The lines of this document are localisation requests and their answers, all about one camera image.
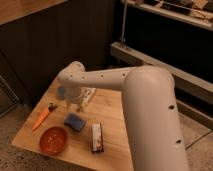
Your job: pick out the blue sponge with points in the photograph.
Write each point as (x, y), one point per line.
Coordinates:
(74, 122)

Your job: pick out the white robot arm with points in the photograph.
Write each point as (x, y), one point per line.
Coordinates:
(149, 108)

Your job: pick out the red bowl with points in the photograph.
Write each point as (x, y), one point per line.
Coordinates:
(53, 140)

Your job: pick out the orange toy carrot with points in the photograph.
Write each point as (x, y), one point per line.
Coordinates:
(43, 115)

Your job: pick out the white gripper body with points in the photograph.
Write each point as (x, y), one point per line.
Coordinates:
(74, 95)

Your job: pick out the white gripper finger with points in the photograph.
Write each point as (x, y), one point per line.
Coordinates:
(68, 107)
(80, 108)

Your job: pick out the blue cup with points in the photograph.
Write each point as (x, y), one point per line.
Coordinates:
(61, 93)

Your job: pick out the metal shelf rack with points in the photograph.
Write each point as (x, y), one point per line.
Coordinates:
(183, 45)

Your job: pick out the white bottle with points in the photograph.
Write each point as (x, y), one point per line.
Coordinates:
(88, 94)

